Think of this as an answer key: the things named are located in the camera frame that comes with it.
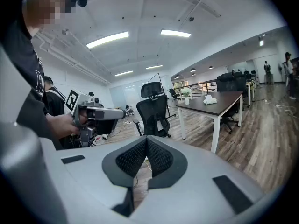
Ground black mesh office chair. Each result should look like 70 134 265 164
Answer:
132 81 172 139

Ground white cloth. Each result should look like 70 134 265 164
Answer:
202 95 218 105

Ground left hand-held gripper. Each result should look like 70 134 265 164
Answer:
64 89 127 147

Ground person's black printed t-shirt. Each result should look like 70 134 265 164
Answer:
0 17 58 150

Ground large black padded chair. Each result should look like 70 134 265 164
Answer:
216 72 247 135

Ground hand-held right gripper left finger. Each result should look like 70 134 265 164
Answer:
40 135 148 224

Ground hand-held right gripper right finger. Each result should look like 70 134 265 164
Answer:
129 135 266 224

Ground small black office chair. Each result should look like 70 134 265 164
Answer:
169 88 180 102

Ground dark brown table white legs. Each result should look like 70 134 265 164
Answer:
175 90 244 154

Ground person's left hand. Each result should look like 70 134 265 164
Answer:
46 112 81 139

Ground black metal railing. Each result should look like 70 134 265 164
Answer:
173 78 218 98

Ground person's head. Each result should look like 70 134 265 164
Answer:
22 0 72 31

